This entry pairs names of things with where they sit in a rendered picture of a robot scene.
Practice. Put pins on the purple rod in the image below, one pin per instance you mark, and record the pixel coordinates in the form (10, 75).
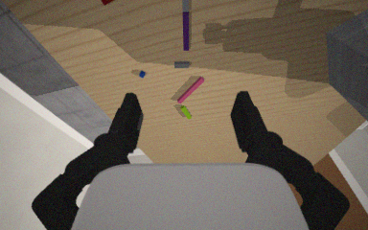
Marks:
(186, 31)

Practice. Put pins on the pink rod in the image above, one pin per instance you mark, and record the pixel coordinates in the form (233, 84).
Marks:
(191, 90)

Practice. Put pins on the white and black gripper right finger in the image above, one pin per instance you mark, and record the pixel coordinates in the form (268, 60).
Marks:
(323, 205)

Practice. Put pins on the dark red rod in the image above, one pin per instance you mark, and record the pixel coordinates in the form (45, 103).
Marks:
(106, 1)

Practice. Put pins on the grey rod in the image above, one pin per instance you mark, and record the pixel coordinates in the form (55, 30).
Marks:
(181, 64)
(185, 5)

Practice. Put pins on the lime green rod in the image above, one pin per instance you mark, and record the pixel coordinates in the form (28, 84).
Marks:
(186, 112)

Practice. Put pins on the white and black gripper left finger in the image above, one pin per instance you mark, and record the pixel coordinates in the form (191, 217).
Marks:
(56, 205)

